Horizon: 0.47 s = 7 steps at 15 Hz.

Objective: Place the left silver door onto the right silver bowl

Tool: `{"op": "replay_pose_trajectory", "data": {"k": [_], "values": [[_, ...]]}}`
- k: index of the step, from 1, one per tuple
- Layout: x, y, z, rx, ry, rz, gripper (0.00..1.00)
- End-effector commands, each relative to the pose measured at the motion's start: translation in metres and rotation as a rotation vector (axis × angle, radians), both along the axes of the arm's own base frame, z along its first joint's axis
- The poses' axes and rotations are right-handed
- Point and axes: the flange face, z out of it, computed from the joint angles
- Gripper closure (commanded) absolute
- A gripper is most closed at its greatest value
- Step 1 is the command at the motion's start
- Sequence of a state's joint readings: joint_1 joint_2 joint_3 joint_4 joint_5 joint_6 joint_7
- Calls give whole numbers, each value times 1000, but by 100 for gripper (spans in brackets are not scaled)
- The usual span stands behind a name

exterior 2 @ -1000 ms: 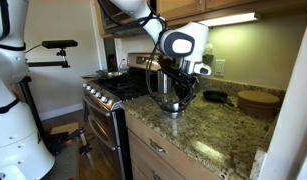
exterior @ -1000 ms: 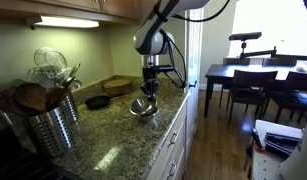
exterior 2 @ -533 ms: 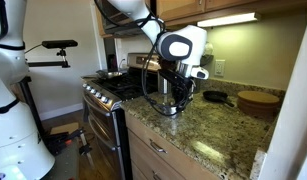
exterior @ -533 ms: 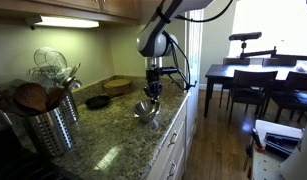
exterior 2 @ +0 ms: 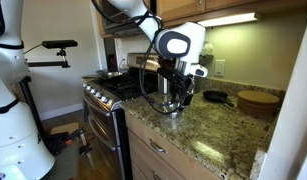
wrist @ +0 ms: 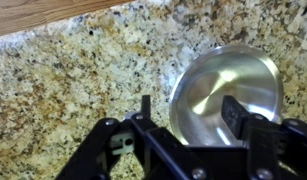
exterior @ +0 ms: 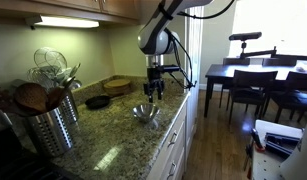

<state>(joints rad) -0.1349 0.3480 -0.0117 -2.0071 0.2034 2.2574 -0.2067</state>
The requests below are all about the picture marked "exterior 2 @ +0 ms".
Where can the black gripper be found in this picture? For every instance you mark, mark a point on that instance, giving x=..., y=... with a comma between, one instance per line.
x=180, y=85

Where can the under-cabinet light fixture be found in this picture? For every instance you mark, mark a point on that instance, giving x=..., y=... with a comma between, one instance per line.
x=232, y=19

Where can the stacked round wooden boards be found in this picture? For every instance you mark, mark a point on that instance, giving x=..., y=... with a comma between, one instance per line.
x=257, y=103

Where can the steel pan on stove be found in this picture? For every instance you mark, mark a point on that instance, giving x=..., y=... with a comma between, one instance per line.
x=105, y=74

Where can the white wall outlet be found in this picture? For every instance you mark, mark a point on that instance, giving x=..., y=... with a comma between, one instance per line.
x=219, y=68

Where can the upper wooden cabinets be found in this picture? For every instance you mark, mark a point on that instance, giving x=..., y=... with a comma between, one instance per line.
x=176, y=12

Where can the white perforated cart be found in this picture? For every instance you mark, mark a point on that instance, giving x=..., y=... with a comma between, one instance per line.
x=66, y=165

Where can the stainless gas stove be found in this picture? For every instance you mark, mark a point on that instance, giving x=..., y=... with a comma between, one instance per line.
x=102, y=106

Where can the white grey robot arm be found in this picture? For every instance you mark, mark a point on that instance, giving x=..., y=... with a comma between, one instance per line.
x=23, y=154

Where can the lower drawer cabinet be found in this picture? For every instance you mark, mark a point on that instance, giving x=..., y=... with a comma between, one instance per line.
x=154, y=158

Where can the silver metal bowl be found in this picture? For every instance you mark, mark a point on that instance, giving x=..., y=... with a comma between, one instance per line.
x=169, y=107

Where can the black cast iron skillet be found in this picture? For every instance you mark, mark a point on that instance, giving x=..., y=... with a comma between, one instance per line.
x=216, y=96

